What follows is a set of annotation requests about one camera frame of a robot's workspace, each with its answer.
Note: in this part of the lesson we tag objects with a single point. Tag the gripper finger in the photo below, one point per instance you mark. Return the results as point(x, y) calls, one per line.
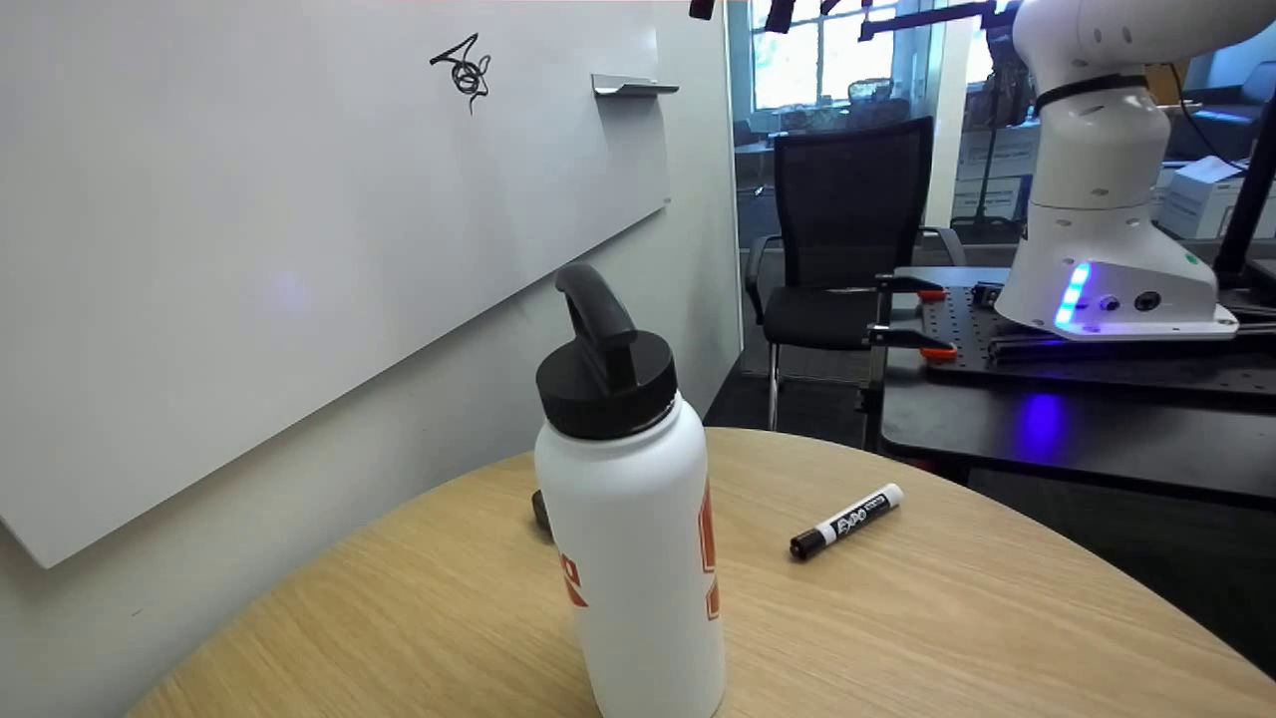
point(702, 8)
point(780, 14)

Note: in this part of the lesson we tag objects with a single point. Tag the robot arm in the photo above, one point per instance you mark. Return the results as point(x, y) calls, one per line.
point(1097, 199)

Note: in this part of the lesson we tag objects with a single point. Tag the white metal bottle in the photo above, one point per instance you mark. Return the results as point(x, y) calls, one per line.
point(638, 568)

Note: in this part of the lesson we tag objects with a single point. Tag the window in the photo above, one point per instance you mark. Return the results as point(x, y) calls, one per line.
point(797, 60)

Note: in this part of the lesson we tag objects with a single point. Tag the grey whiteboard tray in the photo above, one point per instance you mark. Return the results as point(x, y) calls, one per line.
point(628, 86)

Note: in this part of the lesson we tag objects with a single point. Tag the black office chair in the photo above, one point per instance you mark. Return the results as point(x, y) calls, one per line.
point(847, 219)

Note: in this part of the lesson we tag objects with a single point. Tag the black clamp with orange tip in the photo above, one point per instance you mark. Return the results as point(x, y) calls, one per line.
point(912, 340)
point(907, 286)

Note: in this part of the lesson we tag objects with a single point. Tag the stack of white boxes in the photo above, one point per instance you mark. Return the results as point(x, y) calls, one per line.
point(1211, 194)

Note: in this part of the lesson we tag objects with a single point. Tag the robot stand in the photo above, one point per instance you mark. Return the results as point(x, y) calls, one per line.
point(1047, 419)

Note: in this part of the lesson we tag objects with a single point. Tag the whiteboard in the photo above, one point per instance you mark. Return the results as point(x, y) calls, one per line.
point(249, 219)

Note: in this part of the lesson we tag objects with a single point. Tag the black dry erase marker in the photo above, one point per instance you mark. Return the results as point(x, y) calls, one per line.
point(847, 523)

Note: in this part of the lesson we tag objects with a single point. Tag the small dark round object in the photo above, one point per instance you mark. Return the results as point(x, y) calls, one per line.
point(542, 514)

